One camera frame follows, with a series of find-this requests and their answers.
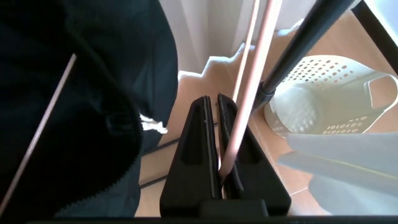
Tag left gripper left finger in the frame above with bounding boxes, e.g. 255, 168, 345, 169
160, 95, 220, 218

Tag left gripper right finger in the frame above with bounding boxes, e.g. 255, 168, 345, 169
216, 93, 292, 218

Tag white printed t-shirt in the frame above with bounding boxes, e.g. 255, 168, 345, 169
275, 132, 398, 217

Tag pink clothes hanger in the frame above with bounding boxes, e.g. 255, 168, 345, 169
217, 0, 284, 200
0, 53, 78, 215

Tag black shorts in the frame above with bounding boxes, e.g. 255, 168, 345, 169
0, 0, 180, 218

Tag white laundry basket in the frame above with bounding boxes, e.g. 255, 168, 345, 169
264, 55, 398, 138

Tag black clothes rack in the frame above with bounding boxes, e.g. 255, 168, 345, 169
139, 0, 357, 189

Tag beige curtain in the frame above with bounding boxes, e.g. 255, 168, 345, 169
158, 0, 321, 75

